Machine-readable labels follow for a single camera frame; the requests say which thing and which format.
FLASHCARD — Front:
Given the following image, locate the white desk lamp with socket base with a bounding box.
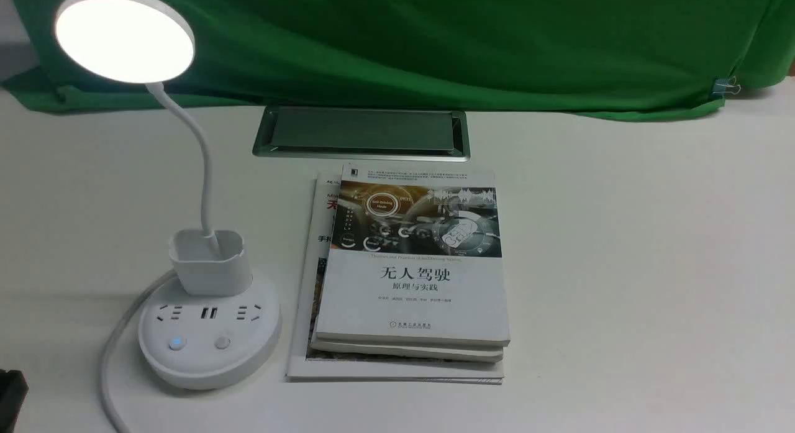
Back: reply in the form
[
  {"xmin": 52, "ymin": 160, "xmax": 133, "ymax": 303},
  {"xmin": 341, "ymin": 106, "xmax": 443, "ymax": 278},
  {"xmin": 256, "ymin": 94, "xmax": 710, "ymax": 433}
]
[{"xmin": 54, "ymin": 0, "xmax": 281, "ymax": 391}]

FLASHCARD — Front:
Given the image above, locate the top white book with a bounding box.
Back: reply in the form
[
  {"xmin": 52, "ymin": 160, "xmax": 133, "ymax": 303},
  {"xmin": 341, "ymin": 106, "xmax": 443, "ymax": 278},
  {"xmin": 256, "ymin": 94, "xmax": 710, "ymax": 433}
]
[{"xmin": 316, "ymin": 165, "xmax": 511, "ymax": 348}]

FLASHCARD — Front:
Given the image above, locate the bottom thin magazine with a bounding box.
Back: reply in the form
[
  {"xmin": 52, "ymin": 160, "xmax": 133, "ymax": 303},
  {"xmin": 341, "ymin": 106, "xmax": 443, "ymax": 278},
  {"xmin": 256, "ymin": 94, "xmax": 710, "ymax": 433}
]
[{"xmin": 286, "ymin": 173, "xmax": 505, "ymax": 385}]

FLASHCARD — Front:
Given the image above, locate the green backdrop cloth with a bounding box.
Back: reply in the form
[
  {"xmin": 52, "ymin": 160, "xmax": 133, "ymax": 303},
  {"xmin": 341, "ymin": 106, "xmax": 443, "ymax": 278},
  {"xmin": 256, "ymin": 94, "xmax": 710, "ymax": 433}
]
[{"xmin": 0, "ymin": 0, "xmax": 795, "ymax": 122}]

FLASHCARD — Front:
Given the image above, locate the blue binder clip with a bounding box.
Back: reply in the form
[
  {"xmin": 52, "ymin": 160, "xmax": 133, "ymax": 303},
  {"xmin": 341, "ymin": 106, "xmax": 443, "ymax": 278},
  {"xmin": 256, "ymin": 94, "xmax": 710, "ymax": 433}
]
[{"xmin": 710, "ymin": 76, "xmax": 743, "ymax": 100}]

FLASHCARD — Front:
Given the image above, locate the black object at left edge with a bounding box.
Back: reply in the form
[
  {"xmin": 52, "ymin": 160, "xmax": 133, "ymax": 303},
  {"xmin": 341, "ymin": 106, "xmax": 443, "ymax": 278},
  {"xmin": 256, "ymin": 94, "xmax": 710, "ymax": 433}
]
[{"xmin": 1, "ymin": 370, "xmax": 29, "ymax": 432}]

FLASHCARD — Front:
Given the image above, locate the metal desk cable hatch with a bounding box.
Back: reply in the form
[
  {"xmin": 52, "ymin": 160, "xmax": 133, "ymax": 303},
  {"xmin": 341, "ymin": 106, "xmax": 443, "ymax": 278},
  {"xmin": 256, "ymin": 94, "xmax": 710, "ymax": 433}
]
[{"xmin": 252, "ymin": 105, "xmax": 471, "ymax": 162}]

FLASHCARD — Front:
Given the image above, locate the white lamp power cable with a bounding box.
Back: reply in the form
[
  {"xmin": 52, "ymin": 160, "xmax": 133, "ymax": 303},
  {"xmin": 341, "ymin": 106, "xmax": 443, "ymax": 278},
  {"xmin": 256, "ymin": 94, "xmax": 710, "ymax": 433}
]
[{"xmin": 99, "ymin": 270, "xmax": 178, "ymax": 433}]

